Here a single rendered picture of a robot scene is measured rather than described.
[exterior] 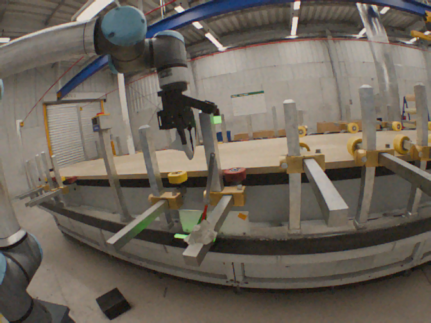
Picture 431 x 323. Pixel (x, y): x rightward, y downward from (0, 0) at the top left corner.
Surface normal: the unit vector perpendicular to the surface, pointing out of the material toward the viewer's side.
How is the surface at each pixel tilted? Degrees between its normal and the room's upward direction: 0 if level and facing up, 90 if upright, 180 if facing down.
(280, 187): 90
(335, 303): 0
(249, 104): 90
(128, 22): 91
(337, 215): 90
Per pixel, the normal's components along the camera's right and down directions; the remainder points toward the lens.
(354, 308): -0.14, -0.97
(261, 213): -0.31, 0.25
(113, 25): 0.44, 0.14
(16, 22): 0.93, -0.07
